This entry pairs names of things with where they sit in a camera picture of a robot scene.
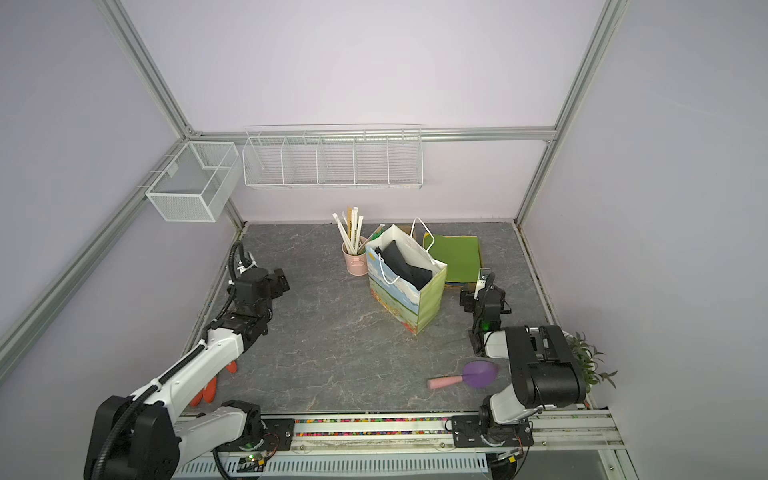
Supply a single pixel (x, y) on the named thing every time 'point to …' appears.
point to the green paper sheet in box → (461, 254)
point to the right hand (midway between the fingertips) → (485, 287)
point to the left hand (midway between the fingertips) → (264, 276)
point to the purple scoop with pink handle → (478, 374)
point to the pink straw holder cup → (356, 263)
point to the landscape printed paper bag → (412, 308)
